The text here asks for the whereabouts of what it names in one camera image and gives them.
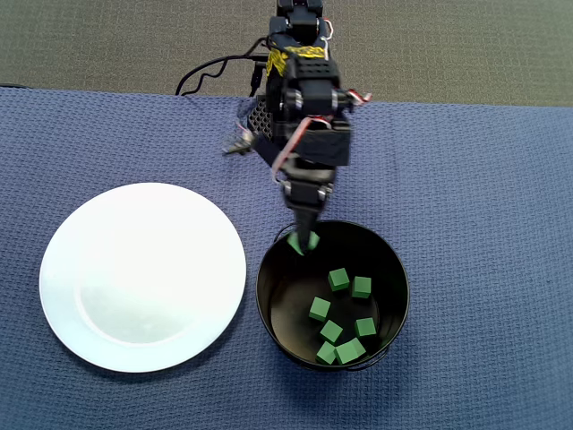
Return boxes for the white round plate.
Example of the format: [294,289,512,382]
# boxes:
[38,182,248,374]

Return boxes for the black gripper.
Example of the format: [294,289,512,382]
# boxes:
[281,120,354,255]

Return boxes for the thick black cable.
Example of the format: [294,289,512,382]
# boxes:
[175,38,272,98]
[181,57,263,98]

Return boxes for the blue woven table cloth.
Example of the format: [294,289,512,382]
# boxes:
[0,85,573,430]

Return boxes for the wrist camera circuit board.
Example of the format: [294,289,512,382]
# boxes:
[222,127,256,157]

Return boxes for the red white servo wire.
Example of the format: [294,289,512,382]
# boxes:
[270,89,372,185]
[320,17,335,62]

